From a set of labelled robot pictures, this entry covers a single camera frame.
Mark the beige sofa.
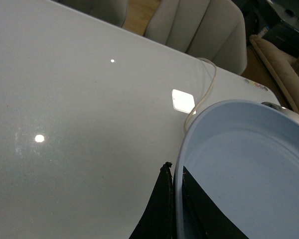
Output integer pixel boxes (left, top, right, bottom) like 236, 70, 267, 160
242, 35, 299, 114

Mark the dark appliance box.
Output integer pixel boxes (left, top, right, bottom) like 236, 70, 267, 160
235, 0, 299, 57

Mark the right grey chair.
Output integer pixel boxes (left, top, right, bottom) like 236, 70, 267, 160
144, 0, 247, 75

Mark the light blue plate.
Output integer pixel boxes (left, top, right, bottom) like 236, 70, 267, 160
174, 100, 299, 239

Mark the white toaster power cable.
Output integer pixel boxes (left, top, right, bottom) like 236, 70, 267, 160
183, 57, 218, 132

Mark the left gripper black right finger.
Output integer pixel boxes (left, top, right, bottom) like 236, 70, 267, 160
182, 167, 247, 239

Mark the grey chair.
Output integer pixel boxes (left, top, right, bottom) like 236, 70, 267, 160
144, 0, 247, 75
56, 0, 129, 27

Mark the left grey chair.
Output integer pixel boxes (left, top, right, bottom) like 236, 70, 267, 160
56, 0, 129, 27

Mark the black computer mouse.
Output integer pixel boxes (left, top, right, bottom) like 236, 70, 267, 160
285, 9, 295, 15

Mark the cream and chrome toaster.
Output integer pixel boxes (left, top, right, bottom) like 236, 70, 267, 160
262, 102, 299, 124

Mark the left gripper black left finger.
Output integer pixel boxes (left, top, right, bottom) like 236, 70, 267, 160
130, 162, 175, 239

